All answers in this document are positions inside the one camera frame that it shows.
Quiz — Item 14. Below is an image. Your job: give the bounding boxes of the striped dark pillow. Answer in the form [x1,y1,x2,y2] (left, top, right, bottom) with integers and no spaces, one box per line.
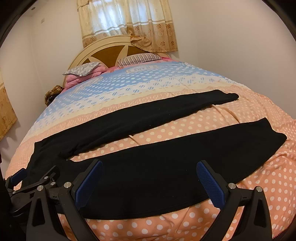
[118,53,162,67]

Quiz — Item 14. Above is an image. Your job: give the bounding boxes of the polka dot bed quilt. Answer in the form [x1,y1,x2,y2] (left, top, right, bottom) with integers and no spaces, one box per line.
[4,60,296,241]

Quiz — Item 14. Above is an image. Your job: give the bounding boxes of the black pants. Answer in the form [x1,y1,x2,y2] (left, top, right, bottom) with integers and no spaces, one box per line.
[22,90,287,220]

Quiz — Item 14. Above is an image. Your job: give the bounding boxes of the beige curtain behind headboard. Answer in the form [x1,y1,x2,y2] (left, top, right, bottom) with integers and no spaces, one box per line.
[77,0,178,53]

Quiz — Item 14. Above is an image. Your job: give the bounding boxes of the beige curtain side window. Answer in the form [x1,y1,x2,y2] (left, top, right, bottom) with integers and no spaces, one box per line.
[0,76,18,141]

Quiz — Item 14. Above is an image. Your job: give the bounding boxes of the cream wooden headboard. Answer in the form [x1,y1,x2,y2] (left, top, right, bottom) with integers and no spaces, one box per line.
[62,34,170,88]

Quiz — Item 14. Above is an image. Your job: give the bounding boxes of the brown plush toy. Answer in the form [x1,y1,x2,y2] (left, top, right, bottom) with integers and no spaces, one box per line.
[45,85,64,106]

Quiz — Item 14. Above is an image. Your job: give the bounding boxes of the grey patterned pillow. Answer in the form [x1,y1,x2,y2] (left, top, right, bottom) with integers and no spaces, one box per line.
[63,62,100,77]

